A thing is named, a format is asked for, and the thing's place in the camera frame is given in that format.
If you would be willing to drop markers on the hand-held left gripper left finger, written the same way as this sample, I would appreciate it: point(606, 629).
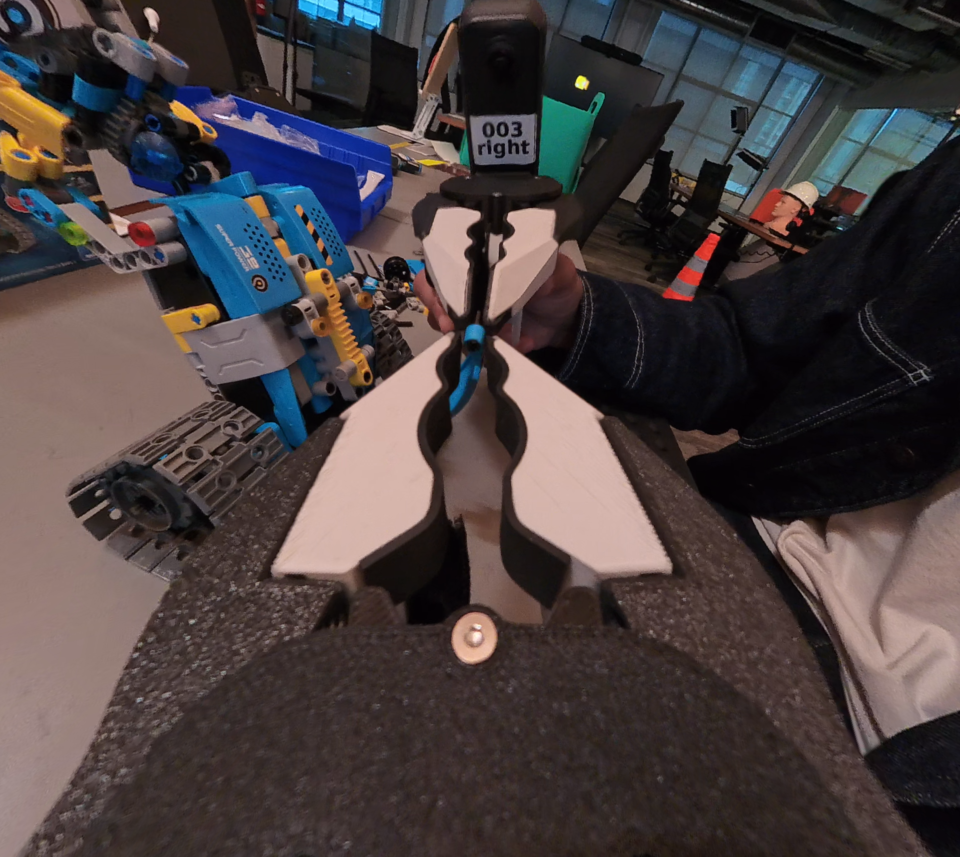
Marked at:
point(353, 497)

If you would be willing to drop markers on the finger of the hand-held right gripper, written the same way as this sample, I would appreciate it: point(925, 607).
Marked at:
point(525, 257)
point(453, 257)

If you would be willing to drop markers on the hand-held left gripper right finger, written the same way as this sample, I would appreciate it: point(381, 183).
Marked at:
point(593, 497)

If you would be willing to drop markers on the thin blue beam piece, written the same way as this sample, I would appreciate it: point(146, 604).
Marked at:
point(470, 355)

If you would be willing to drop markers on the blue tracked toy robot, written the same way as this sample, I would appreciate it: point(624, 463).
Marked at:
point(248, 250)

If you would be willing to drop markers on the person's right forearm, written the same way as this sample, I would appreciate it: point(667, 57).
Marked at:
point(780, 362)

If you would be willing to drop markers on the person's right hand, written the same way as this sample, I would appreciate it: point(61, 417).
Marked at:
point(558, 310)

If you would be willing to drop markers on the black office chair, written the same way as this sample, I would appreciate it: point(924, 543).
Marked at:
point(708, 197)
point(656, 190)

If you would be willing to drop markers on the blue plastic bin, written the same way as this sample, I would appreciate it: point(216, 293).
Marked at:
point(323, 182)

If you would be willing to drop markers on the orange cone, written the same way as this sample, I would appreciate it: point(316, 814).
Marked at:
point(695, 275)

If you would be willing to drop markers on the white hard hat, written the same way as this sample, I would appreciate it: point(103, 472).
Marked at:
point(800, 193)

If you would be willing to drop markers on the person's white shirt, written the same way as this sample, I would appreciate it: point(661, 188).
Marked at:
point(885, 602)

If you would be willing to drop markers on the white gooseneck stalk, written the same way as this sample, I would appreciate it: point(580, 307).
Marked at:
point(152, 17)

